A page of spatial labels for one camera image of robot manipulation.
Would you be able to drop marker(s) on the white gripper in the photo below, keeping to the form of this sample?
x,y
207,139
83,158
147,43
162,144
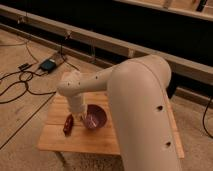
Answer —
x,y
77,106

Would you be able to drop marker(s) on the purple ceramic bowl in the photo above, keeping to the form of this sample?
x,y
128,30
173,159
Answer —
x,y
98,119

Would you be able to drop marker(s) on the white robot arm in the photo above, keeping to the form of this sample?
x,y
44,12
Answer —
x,y
137,97

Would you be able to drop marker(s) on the wooden table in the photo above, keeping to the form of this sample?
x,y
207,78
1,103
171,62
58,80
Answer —
x,y
86,140

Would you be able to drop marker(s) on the small black plug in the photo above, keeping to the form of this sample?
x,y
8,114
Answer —
x,y
24,66

